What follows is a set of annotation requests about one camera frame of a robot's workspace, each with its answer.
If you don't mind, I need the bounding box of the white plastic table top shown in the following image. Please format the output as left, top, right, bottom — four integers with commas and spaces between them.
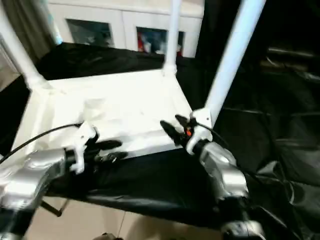
9, 68, 201, 161

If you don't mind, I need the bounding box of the white plastic table leg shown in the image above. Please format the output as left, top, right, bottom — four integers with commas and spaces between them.
161, 0, 182, 76
0, 0, 48, 88
203, 0, 267, 113

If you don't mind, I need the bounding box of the black mat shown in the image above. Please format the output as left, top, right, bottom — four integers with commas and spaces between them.
0, 41, 320, 240

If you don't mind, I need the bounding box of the black cabinet with gold label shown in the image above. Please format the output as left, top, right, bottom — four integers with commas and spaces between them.
197, 0, 268, 63

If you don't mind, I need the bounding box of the white display cabinet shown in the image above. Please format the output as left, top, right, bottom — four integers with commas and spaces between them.
47, 0, 204, 58

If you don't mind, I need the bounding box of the dark low furniture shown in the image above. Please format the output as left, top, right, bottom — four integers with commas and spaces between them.
259, 47, 320, 78

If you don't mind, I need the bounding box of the grey curtain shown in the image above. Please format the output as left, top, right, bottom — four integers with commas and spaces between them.
9, 0, 61, 61

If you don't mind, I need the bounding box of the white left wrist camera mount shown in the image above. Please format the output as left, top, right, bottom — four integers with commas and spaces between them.
68, 121, 100, 175

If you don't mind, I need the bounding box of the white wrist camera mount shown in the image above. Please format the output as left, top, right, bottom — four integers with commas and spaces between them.
68, 121, 100, 175
186, 107, 213, 156

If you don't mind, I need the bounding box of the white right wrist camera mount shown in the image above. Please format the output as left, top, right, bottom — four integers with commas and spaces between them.
186, 107, 213, 156

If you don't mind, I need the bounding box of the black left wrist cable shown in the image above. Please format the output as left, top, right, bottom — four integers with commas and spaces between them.
0, 122, 85, 163

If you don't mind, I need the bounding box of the black metal table frame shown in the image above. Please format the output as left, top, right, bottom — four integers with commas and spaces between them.
41, 197, 67, 217

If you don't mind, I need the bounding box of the grey door frame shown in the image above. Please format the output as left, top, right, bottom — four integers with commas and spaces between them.
0, 32, 26, 78

